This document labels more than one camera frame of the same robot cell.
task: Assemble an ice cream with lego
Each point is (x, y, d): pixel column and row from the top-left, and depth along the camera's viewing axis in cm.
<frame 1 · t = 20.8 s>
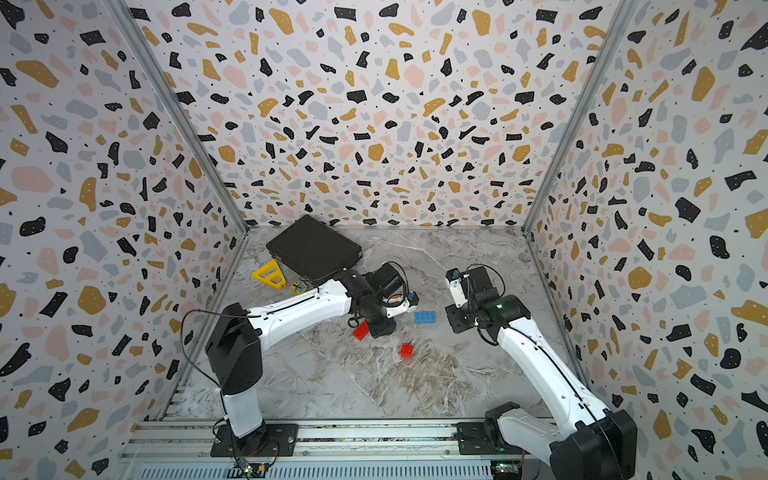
left hand: (391, 325, 83), fingers open
right hand: (457, 311, 81), fingers open
black flat case: (314, 249, 111), point 5 cm above the table
yellow triangle piece: (271, 274, 109), on the table
red long lego brick: (361, 331, 94), point 2 cm above the table
red square lego brick: (406, 351, 94), on the table

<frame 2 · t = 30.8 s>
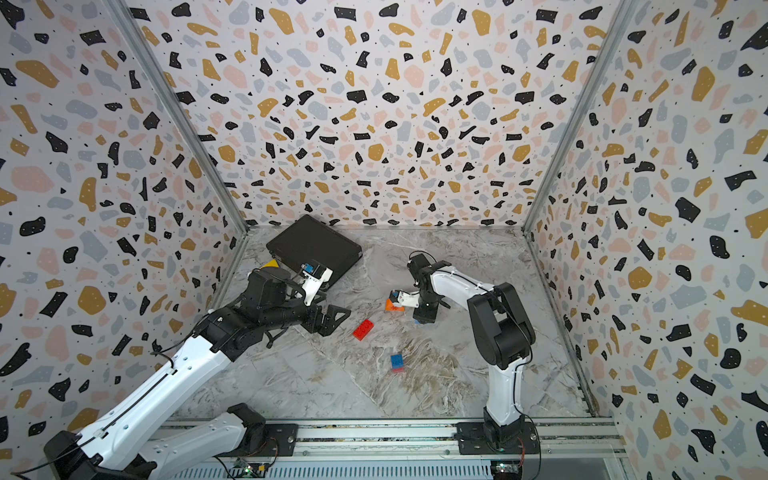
left hand: (337, 303, 72), fingers open
right hand: (425, 311, 97), fingers open
orange round lego piece: (389, 306, 97), point 4 cm above the table
dark blue square lego brick: (397, 361, 84), point 6 cm above the table
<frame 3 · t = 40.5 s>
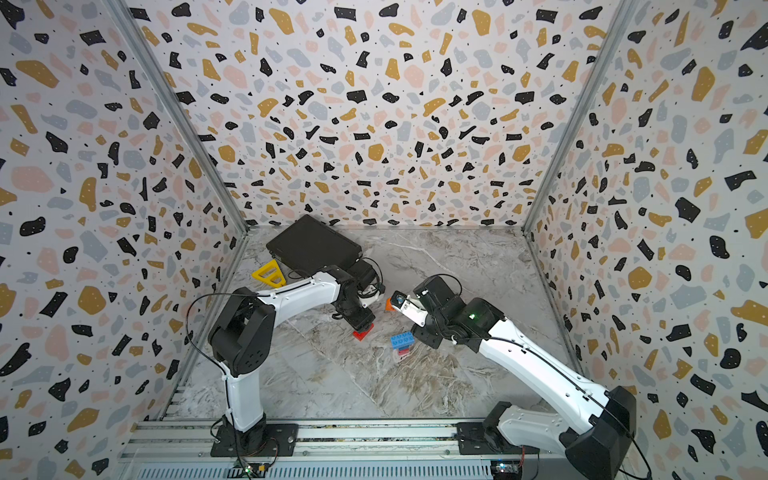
left hand: (364, 319, 92), fingers open
right hand: (421, 319, 76), fingers open
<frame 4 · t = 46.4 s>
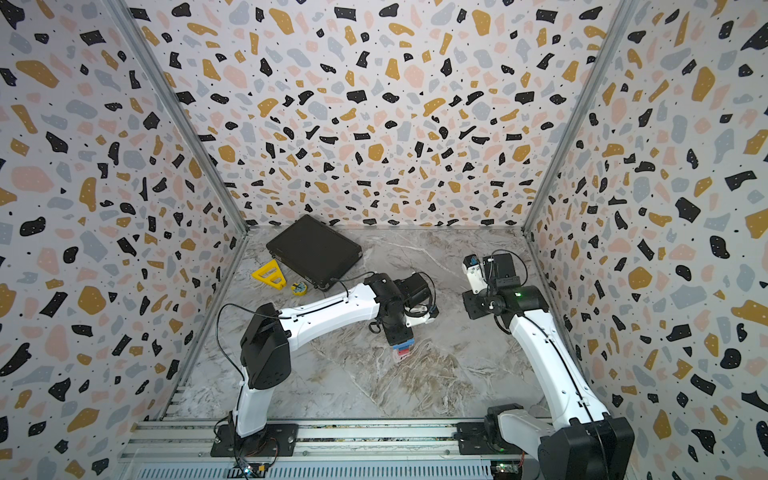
left hand: (404, 333, 82), fingers open
right hand: (473, 297, 80), fingers open
small yellow round piece: (299, 289, 105), on the table
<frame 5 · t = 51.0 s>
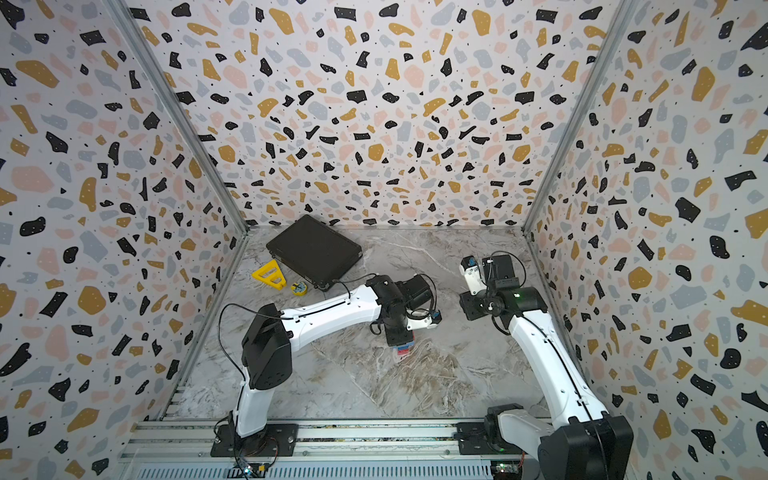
left hand: (406, 334, 82), fingers open
right hand: (469, 298, 80), fingers open
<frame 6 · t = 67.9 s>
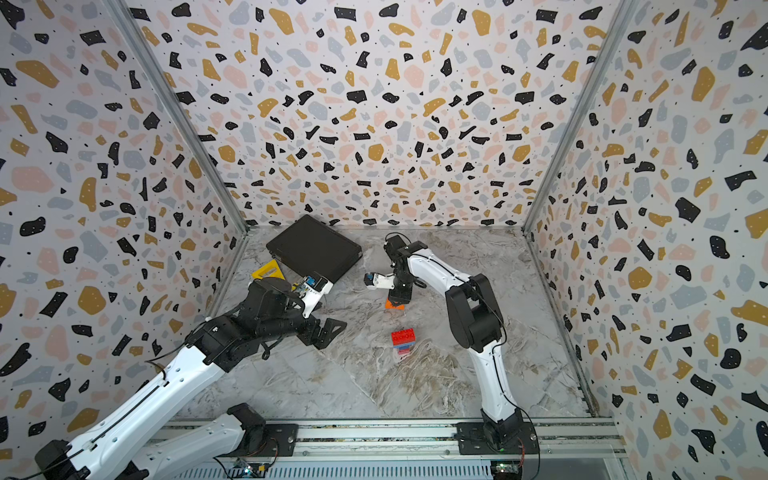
left hand: (333, 313, 71), fingers open
right hand: (397, 293, 98), fingers open
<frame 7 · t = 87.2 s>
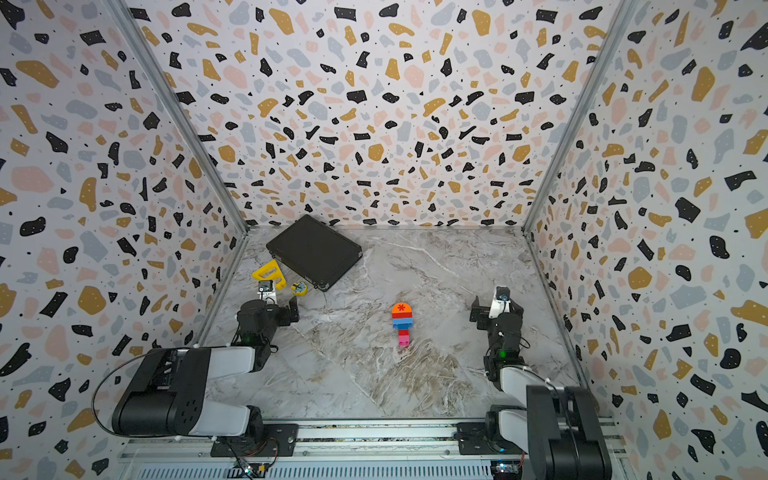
left hand: (280, 297, 92), fingers open
right hand: (496, 298, 88), fingers open
red long lego brick: (402, 316, 96), point 3 cm above the table
orange round lego piece: (401, 307, 97), point 4 cm above the table
